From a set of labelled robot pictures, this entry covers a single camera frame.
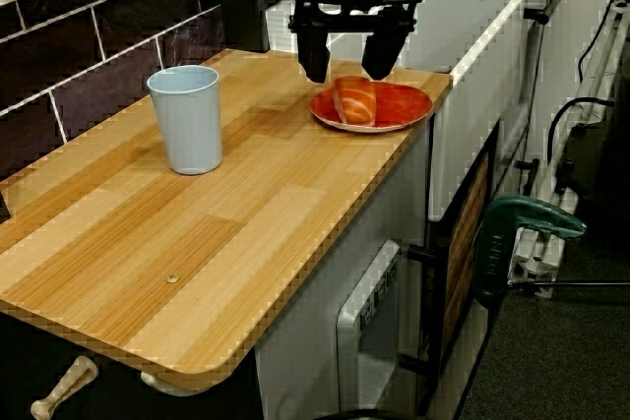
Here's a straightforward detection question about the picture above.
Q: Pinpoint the thick black cable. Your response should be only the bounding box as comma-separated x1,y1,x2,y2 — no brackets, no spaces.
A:
545,97,616,170

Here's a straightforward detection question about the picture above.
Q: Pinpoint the salmon nigiri sushi toy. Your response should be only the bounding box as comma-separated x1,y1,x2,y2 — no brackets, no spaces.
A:
331,75,379,125

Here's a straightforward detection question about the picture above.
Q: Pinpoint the green metal clamp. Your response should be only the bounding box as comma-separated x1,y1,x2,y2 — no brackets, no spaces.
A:
472,195,588,306

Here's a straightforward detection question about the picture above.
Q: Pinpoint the red round plate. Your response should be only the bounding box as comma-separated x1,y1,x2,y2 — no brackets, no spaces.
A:
309,83,435,135

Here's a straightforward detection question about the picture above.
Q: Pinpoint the grey toy dispenser panel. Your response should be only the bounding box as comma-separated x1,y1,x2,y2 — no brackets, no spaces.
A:
336,240,403,420

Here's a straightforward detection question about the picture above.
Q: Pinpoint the short black handle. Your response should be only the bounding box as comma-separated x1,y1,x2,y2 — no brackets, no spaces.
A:
514,158,541,195

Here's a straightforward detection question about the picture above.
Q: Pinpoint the white toy kitchen unit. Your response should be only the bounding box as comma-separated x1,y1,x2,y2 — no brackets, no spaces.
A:
253,0,621,420

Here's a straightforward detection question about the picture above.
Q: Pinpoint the black door handle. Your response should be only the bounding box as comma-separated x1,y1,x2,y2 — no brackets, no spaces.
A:
399,242,439,377

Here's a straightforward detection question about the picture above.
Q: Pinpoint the aluminium frame rail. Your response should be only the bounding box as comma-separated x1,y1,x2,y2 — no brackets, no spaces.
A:
506,0,630,299

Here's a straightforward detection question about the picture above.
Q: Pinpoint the light blue plastic cup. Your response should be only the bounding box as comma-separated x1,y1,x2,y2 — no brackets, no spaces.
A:
147,64,223,176

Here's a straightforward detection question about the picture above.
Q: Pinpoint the black framed wood door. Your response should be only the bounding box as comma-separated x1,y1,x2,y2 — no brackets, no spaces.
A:
422,119,501,414

